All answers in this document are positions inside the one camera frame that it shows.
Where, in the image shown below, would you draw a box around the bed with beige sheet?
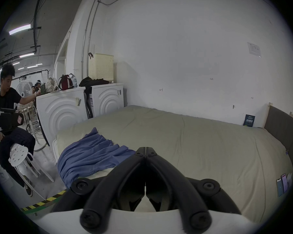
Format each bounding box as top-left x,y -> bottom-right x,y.
52,105 -> 293,224

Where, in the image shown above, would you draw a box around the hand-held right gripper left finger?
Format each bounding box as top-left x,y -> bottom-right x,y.
50,146 -> 146,231

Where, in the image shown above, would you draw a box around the phone with blue screen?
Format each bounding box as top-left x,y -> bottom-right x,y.
276,178 -> 284,197

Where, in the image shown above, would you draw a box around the white plastic stool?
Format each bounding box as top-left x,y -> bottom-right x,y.
8,144 -> 55,183

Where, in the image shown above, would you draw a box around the dark blue card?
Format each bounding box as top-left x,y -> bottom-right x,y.
243,114 -> 256,128

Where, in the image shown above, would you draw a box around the small white washing machine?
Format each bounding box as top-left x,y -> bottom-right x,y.
79,53 -> 125,118

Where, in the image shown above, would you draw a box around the person's legs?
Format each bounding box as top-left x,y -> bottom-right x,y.
0,128 -> 36,197

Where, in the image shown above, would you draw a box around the phone with purple screen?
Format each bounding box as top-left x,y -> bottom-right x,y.
281,174 -> 289,193

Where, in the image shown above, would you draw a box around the white standing fan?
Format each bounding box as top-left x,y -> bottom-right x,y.
16,81 -> 37,137

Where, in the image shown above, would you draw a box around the group of people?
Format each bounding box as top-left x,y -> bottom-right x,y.
30,80 -> 42,94

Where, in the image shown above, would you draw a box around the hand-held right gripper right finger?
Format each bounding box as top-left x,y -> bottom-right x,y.
146,146 -> 242,231

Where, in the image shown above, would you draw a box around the blue garment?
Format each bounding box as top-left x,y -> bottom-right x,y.
57,127 -> 137,188

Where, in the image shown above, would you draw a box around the large white washing machine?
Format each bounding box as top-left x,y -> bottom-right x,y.
36,73 -> 89,146

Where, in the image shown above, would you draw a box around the dark padded headboard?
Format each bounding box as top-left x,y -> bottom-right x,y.
264,103 -> 293,177

